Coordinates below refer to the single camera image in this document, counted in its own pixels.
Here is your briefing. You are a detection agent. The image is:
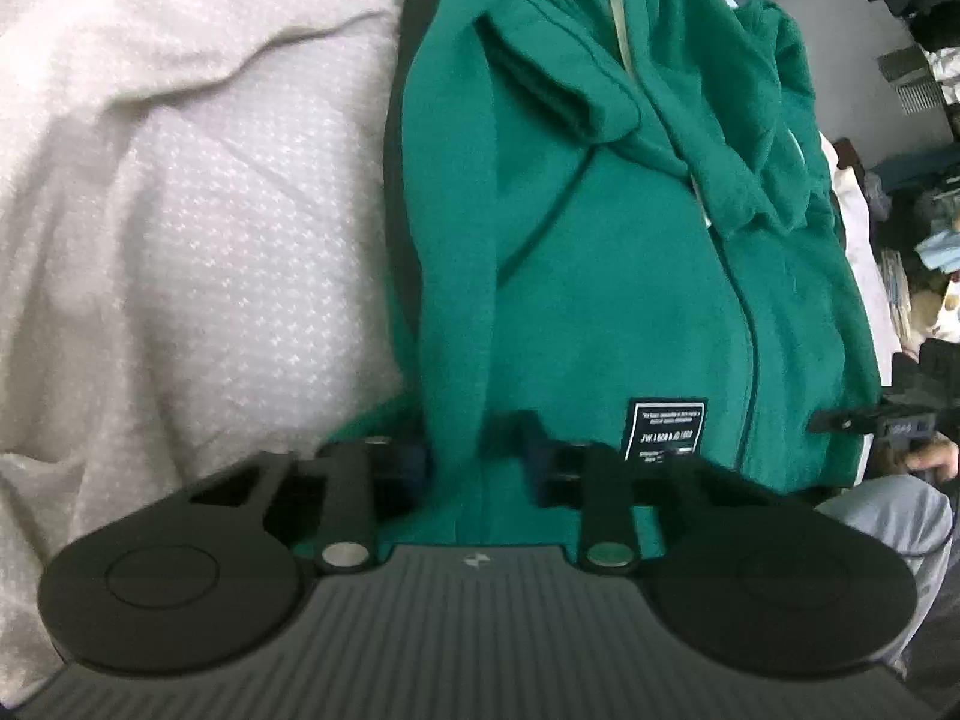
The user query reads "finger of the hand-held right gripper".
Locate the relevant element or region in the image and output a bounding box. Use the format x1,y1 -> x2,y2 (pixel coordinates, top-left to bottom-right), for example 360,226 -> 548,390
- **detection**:
808,405 -> 887,436

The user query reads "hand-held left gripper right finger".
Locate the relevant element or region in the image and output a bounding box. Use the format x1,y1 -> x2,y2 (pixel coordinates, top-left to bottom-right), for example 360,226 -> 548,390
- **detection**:
516,411 -> 741,575

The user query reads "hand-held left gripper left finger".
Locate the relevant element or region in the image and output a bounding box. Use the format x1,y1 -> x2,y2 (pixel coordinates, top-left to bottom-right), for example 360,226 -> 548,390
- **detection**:
187,431 -> 436,575

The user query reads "green zip hoodie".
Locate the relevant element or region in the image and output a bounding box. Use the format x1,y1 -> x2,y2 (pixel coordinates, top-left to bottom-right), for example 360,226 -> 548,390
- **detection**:
322,0 -> 884,550

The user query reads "person's right hand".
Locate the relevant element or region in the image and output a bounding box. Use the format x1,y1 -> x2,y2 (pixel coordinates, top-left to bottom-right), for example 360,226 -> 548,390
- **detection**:
904,439 -> 960,478

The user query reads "person's grey clothing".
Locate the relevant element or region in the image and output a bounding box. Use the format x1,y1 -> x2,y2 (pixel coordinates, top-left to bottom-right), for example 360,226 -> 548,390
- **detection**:
816,475 -> 955,620

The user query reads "grey ribbed panel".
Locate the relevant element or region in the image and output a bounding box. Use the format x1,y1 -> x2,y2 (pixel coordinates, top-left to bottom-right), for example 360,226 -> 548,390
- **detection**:
876,45 -> 947,118

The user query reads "white dotted bed sheet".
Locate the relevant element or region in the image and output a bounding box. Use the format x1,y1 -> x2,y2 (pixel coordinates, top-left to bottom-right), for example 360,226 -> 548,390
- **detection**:
0,0 -> 912,683

